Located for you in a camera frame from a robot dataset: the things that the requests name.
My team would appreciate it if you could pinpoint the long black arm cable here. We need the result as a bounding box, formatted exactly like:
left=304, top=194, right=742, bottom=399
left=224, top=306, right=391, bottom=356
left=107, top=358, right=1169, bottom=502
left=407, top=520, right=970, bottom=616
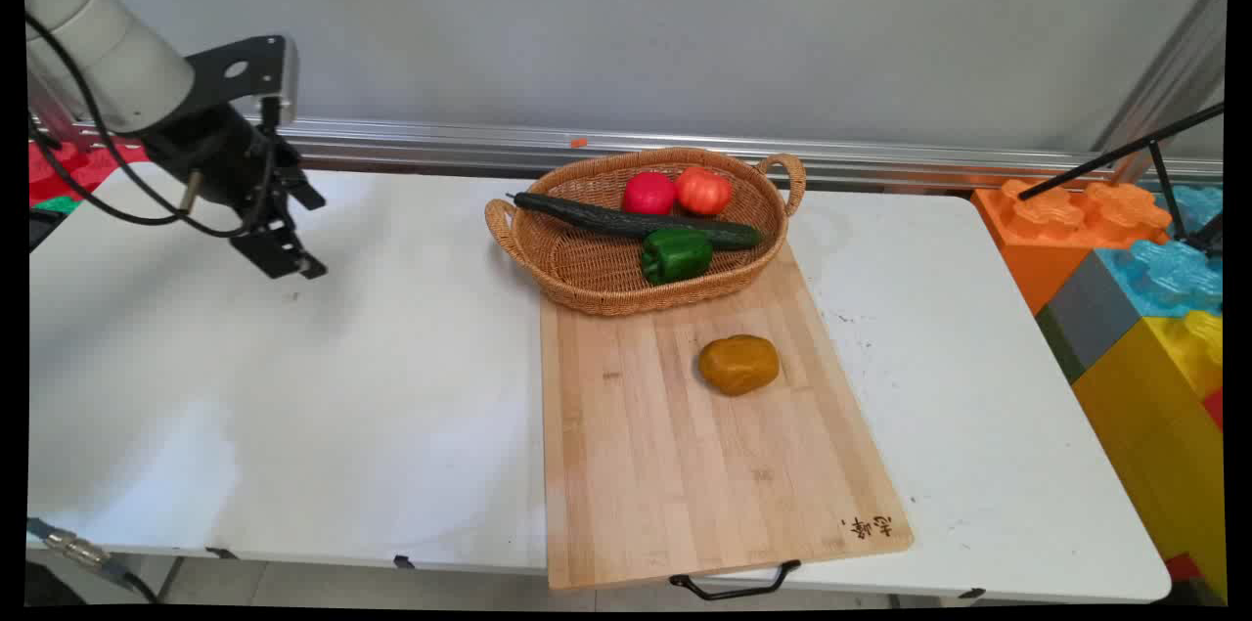
left=24, top=13, right=287, bottom=241

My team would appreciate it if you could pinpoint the horizontal aluminium rail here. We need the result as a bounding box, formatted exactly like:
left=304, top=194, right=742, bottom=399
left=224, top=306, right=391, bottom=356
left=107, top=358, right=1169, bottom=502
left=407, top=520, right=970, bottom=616
left=29, top=111, right=1226, bottom=194

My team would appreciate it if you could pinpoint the woven wicker basket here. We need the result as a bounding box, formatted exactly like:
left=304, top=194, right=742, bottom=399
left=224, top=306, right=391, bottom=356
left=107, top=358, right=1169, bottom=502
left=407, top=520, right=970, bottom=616
left=484, top=147, right=809, bottom=318

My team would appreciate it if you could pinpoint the green bell pepper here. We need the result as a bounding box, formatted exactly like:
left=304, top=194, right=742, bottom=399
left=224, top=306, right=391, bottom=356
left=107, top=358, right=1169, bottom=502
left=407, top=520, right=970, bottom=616
left=641, top=227, right=715, bottom=288

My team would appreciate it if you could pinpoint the dark green cucumber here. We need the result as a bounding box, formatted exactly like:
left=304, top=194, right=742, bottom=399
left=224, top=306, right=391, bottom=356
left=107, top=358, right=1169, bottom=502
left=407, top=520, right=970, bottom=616
left=506, top=192, right=764, bottom=251

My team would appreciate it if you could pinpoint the red tomato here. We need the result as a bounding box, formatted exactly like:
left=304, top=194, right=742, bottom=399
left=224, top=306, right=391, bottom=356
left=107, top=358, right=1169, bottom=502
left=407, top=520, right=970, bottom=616
left=621, top=171, right=679, bottom=217

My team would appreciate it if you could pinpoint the orange giant toy block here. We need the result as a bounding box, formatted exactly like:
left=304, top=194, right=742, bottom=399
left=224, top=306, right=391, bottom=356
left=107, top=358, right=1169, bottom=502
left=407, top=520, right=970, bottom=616
left=970, top=177, right=1174, bottom=315

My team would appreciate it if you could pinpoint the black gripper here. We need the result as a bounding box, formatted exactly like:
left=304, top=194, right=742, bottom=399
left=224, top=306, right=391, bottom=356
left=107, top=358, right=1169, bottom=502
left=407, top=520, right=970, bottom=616
left=140, top=103, right=330, bottom=282

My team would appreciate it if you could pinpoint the orange tomato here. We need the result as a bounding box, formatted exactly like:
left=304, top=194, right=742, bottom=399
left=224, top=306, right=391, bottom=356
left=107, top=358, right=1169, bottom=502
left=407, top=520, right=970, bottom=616
left=674, top=166, right=734, bottom=218

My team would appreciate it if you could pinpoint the blue giant toy block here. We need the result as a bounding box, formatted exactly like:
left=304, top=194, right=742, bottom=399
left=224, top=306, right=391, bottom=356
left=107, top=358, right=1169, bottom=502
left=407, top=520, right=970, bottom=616
left=1094, top=185, right=1226, bottom=320

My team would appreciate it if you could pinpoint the yellow bell pepper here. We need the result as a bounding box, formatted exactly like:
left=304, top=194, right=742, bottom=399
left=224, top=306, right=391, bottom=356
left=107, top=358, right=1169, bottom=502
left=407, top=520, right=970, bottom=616
left=697, top=334, right=782, bottom=398

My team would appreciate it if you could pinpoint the wooden cutting board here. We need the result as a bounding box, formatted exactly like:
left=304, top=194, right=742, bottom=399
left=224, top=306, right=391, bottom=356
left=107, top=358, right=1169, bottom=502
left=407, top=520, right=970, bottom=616
left=539, top=240, right=917, bottom=592

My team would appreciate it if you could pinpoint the black cutting board handle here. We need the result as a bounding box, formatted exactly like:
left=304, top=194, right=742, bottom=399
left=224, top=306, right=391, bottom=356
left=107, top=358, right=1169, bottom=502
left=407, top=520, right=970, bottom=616
left=668, top=558, right=804, bottom=601

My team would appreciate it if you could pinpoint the grey giant toy block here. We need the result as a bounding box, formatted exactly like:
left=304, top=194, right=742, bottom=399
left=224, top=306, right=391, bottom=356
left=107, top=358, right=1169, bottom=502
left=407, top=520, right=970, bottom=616
left=1035, top=249, right=1143, bottom=384

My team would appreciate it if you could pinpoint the silver cable connector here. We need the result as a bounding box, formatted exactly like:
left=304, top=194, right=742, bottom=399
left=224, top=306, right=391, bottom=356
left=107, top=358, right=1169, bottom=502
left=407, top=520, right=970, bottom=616
left=26, top=515, right=159, bottom=604

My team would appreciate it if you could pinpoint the black tripod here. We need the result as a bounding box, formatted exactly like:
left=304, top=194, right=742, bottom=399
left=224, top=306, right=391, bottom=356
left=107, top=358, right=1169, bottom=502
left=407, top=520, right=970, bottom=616
left=1016, top=102, right=1227, bottom=257

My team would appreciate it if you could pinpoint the slanted aluminium frame post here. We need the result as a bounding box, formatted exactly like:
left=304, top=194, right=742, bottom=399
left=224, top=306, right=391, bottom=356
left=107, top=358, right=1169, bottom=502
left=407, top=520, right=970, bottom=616
left=1090, top=0, right=1230, bottom=184

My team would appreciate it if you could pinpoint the short black arm cable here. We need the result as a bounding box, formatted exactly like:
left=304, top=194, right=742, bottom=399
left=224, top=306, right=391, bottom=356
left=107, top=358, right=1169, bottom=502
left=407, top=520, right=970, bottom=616
left=27, top=115, right=192, bottom=228

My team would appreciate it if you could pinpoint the red giant toy block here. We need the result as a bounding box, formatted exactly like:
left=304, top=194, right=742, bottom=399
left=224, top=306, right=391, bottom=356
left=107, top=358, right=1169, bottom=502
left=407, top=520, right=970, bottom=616
left=28, top=139, right=150, bottom=208

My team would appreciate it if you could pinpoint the black wrist camera mount bracket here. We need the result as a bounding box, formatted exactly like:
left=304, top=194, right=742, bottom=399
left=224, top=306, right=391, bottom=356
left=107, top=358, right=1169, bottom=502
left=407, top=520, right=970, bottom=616
left=181, top=34, right=300, bottom=129

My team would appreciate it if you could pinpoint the yellow giant toy block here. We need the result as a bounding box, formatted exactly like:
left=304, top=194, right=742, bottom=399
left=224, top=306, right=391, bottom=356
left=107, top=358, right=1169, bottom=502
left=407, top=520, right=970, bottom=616
left=1070, top=308, right=1230, bottom=599

